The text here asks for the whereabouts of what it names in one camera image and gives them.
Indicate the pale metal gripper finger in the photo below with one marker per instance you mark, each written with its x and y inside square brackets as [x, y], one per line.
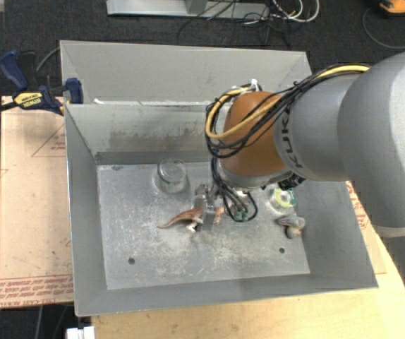
[199, 202]
[209, 219]

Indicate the clear glass cup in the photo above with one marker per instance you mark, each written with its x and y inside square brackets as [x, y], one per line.
[170, 177]

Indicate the clear tape roll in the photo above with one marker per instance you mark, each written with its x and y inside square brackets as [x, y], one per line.
[281, 200]

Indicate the brown toy dinosaur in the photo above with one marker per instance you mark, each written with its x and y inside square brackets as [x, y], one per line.
[183, 218]

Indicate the grey metal bin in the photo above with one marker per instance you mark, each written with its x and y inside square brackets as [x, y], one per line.
[188, 260]

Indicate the brown cardboard board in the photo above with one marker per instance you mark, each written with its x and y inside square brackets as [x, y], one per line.
[29, 207]

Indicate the grey toy duck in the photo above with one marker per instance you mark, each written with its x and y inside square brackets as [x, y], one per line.
[292, 226]

